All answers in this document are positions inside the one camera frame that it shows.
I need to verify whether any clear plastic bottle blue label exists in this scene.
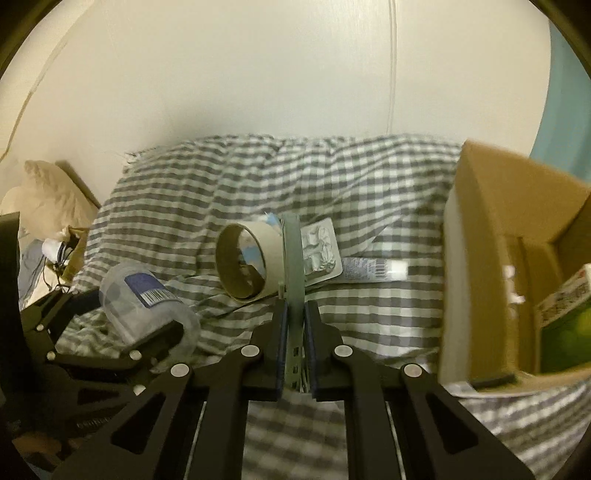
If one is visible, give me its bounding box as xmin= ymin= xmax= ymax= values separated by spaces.
xmin=99 ymin=262 xmax=201 ymax=363

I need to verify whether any beige tape roll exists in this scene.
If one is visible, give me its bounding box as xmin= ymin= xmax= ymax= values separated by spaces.
xmin=214 ymin=221 xmax=284 ymax=303

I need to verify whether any grey-green strip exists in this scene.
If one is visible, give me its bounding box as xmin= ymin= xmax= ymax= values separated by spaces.
xmin=281 ymin=213 xmax=305 ymax=393

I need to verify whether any beige pillow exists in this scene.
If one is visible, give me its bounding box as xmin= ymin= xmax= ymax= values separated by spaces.
xmin=1 ymin=160 xmax=98 ymax=240

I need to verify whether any grey white checked bedsheet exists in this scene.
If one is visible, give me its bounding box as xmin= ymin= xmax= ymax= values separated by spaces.
xmin=55 ymin=133 xmax=574 ymax=480

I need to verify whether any green white medicine box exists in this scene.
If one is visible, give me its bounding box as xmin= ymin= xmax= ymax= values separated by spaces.
xmin=536 ymin=264 xmax=590 ymax=374

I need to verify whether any grey white tube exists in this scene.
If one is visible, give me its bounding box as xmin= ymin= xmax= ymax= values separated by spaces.
xmin=329 ymin=257 xmax=409 ymax=284

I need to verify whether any silver blister pack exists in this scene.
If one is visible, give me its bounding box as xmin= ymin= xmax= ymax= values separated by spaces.
xmin=301 ymin=218 xmax=342 ymax=287

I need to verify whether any brown cardboard box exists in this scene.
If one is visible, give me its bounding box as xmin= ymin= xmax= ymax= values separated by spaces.
xmin=438 ymin=141 xmax=590 ymax=396

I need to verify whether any teal curtain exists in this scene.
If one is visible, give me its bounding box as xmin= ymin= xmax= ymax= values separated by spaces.
xmin=531 ymin=25 xmax=591 ymax=181

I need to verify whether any bedside clutter with cables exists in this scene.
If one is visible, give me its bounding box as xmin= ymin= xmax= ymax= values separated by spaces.
xmin=18 ymin=227 xmax=89 ymax=303

